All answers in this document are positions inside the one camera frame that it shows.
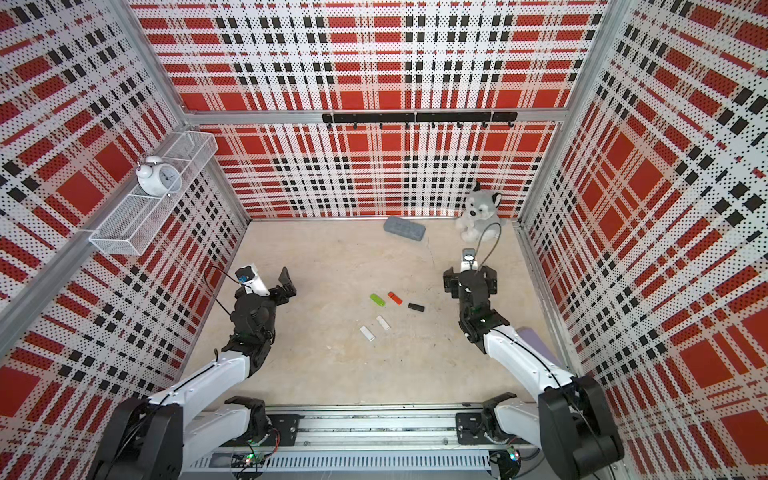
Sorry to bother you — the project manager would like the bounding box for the lavender plastic box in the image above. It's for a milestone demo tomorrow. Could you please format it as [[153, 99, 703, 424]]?
[[517, 327, 563, 367]]

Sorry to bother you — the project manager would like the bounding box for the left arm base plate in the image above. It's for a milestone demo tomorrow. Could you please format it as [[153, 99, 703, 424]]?
[[240, 414, 303, 448]]

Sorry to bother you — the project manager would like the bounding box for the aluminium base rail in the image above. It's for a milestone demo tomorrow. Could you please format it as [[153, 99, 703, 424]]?
[[179, 404, 628, 475]]

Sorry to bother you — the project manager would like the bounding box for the black hook rail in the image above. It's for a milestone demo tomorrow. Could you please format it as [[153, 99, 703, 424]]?
[[321, 111, 519, 128]]

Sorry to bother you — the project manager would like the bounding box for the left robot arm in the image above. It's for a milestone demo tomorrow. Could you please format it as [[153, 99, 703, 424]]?
[[87, 265, 297, 479]]

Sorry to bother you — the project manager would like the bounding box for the grey husky plush toy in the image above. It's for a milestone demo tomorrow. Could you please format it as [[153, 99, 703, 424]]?
[[455, 180, 503, 243]]

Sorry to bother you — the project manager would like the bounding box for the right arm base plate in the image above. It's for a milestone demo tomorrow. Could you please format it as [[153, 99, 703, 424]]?
[[455, 409, 541, 448]]

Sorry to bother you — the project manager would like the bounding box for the grey rectangular case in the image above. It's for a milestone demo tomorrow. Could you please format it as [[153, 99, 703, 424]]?
[[383, 216, 426, 242]]

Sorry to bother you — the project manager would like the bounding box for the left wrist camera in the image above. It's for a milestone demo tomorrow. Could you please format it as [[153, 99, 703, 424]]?
[[235, 263, 270, 297]]

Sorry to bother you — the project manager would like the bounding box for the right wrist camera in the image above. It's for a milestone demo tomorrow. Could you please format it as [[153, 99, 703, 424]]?
[[460, 248, 479, 272]]

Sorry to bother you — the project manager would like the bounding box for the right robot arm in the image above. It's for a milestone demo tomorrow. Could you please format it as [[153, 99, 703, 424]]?
[[443, 267, 625, 479]]

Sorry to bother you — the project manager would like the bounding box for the white wire mesh shelf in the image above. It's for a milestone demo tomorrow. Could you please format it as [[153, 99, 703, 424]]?
[[89, 131, 217, 256]]

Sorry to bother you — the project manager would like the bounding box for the red usb drive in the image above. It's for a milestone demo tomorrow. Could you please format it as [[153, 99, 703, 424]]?
[[388, 291, 403, 305]]

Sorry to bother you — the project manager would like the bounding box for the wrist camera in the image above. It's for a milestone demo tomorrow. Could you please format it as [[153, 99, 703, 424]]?
[[460, 248, 479, 272], [235, 263, 270, 297]]

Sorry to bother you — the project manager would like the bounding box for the green usb drive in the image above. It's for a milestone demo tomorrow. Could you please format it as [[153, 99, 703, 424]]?
[[369, 294, 386, 307]]

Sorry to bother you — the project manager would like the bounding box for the white usb drive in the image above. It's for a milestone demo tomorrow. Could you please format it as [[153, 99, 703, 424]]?
[[360, 326, 376, 342], [376, 316, 391, 331]]

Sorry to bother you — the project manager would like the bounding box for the white alarm clock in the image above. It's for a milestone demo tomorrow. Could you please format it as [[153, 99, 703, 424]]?
[[136, 156, 182, 197]]

